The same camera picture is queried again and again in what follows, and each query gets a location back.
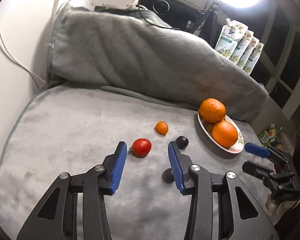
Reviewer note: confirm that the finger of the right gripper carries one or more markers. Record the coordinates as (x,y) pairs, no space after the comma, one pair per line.
(257,150)
(257,171)

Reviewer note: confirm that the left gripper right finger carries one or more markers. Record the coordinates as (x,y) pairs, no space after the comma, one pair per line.
(180,164)

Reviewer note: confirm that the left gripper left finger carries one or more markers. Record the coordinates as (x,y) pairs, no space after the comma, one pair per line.
(113,167)

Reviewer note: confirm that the dark grape front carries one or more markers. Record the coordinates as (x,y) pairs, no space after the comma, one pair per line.
(167,176)

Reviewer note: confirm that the dark grape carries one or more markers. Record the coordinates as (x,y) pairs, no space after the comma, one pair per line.
(182,142)
(167,176)

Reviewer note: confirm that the red cherry tomato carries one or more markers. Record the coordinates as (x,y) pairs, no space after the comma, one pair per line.
(140,148)

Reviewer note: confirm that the small orange kumquat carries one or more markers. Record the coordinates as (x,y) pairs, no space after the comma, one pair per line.
(161,128)

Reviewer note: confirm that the rough-skinned orange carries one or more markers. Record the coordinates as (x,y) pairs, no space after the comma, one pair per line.
(211,110)

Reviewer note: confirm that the green snack packet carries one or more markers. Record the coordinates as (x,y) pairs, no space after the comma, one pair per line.
(268,136)

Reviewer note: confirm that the floral white plate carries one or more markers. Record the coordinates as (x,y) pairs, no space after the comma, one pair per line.
(236,148)

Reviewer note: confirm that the large smooth orange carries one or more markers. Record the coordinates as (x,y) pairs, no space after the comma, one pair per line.
(224,133)

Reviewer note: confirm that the white refill pouch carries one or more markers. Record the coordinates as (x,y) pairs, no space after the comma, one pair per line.
(244,58)
(241,46)
(253,58)
(229,37)

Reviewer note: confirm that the grey back cushion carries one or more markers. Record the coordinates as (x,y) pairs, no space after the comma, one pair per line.
(138,52)

